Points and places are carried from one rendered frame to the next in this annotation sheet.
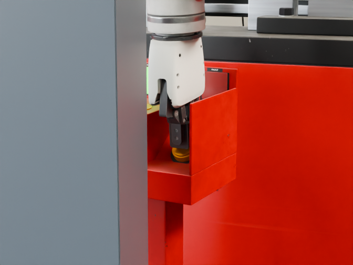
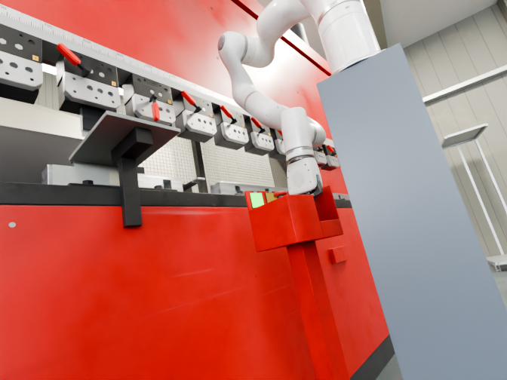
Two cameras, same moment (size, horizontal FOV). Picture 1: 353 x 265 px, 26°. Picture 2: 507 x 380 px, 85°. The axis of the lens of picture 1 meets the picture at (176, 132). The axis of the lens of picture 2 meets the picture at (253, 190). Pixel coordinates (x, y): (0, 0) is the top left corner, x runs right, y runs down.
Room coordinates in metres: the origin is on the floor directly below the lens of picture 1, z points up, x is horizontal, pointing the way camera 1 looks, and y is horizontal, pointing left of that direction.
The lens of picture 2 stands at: (0.99, 0.81, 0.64)
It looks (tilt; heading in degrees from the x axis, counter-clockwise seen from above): 14 degrees up; 290
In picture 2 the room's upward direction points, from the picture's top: 12 degrees counter-clockwise
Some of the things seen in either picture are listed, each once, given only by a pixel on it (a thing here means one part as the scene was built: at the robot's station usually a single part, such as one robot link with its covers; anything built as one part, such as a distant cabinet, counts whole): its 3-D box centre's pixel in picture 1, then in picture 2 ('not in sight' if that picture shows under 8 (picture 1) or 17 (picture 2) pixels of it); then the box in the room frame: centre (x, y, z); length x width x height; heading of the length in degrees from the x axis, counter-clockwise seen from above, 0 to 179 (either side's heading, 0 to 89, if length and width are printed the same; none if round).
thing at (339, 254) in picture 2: not in sight; (339, 254); (1.15, -0.66, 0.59); 0.15 x 0.02 x 0.07; 70
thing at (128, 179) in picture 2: not in sight; (133, 180); (1.47, 0.32, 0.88); 0.14 x 0.04 x 0.22; 160
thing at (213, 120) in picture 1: (158, 127); (293, 212); (1.17, 0.03, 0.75); 0.20 x 0.16 x 0.18; 62
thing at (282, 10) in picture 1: (286, 12); not in sight; (1.43, -0.20, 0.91); 0.03 x 0.03 x 0.02
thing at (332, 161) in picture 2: not in sight; (327, 157); (1.12, -1.23, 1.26); 0.15 x 0.09 x 0.17; 70
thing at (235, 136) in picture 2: not in sight; (228, 128); (1.45, -0.29, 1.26); 0.15 x 0.09 x 0.17; 70
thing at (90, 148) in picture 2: not in sight; (123, 145); (1.51, 0.30, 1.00); 0.26 x 0.18 x 0.01; 160
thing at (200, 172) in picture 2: not in sight; (207, 218); (2.02, -0.92, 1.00); 0.05 x 0.05 x 2.00; 70
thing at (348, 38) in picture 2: not in sight; (351, 50); (0.91, 0.14, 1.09); 0.19 x 0.19 x 0.18
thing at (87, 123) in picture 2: not in sight; (99, 126); (1.65, 0.25, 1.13); 0.10 x 0.02 x 0.10; 70
